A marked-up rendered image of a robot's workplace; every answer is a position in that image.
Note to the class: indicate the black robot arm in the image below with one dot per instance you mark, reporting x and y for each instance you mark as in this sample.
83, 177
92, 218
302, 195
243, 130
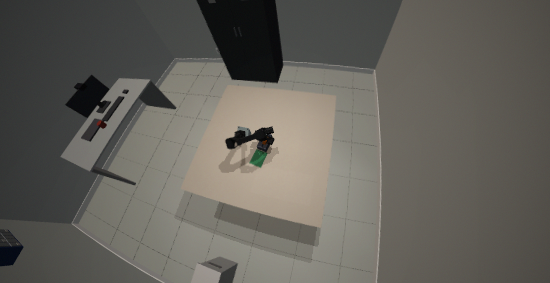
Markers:
239, 137

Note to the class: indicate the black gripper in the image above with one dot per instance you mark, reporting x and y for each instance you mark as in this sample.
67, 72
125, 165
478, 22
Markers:
270, 140

